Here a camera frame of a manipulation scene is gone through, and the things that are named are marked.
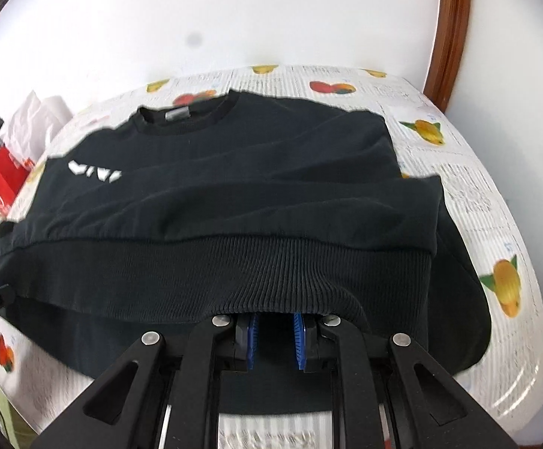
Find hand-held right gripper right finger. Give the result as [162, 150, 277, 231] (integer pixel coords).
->
[292, 313, 518, 449]

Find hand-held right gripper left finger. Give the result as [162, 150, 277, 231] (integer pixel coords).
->
[30, 313, 260, 449]

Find black sweatshirt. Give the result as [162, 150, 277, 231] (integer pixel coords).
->
[0, 89, 493, 415]

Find green cloth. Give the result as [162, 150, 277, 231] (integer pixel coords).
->
[0, 374, 33, 440]

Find red paper bag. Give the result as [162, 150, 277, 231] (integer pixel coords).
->
[0, 146, 36, 218]

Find white plastic bag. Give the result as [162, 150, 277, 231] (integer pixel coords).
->
[2, 91, 73, 162]

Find fruit-print white tablecloth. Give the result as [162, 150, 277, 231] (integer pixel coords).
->
[0, 63, 543, 449]

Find brown wooden door frame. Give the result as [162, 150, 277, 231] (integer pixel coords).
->
[423, 0, 473, 110]

